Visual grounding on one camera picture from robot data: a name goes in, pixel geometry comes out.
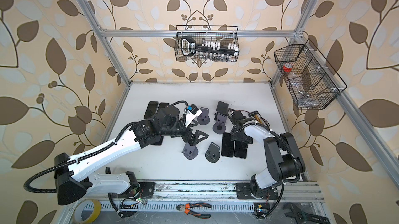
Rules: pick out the black socket tool set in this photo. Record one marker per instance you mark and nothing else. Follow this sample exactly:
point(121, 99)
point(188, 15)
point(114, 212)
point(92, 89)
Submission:
point(189, 47)

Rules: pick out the black connector board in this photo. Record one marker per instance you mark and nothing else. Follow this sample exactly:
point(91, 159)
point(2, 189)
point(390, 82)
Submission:
point(259, 118)

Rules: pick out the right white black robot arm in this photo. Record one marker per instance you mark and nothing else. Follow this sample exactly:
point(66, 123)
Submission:
point(284, 162)

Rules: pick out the red-edged black phone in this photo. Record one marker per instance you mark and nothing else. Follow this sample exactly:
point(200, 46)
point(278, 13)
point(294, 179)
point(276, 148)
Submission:
point(158, 141)

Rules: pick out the back wire basket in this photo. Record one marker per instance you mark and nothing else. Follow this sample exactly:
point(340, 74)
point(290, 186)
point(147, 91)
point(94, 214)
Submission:
point(215, 33)

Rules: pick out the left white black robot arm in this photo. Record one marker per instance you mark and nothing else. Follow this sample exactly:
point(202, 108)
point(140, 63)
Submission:
point(74, 177)

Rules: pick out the yellow tape roll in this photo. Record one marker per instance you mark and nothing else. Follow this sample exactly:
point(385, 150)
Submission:
point(86, 212)

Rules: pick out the red capped bottle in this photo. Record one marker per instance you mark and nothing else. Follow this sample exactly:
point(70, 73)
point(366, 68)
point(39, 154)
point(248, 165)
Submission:
point(287, 68)

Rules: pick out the wire basket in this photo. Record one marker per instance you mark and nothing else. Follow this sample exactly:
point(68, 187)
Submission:
point(215, 33)
point(314, 82)

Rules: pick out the black adjustable wrench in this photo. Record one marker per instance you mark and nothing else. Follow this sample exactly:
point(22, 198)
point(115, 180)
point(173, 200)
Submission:
point(300, 216)

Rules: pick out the front left grey phone stand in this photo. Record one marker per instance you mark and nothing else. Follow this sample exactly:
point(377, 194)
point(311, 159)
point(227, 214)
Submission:
point(190, 152)

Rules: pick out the back left grey phone stand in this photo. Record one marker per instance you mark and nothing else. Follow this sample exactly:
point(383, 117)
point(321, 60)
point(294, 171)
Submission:
point(203, 118)

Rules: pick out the middle grey phone stand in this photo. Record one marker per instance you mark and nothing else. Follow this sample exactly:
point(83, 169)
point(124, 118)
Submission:
point(219, 127)

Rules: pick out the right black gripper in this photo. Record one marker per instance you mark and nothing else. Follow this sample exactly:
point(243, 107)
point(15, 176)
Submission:
point(234, 136)

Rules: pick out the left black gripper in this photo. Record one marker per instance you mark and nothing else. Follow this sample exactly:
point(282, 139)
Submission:
point(193, 141)

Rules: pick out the grey phone stand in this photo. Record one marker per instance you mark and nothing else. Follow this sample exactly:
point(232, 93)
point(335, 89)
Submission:
point(219, 127)
point(190, 152)
point(213, 153)
point(203, 118)

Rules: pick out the front right grey phone stand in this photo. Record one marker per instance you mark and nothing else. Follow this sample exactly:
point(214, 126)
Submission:
point(213, 153)

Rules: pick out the right wire basket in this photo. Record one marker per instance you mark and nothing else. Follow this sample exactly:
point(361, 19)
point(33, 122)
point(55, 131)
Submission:
point(314, 82)

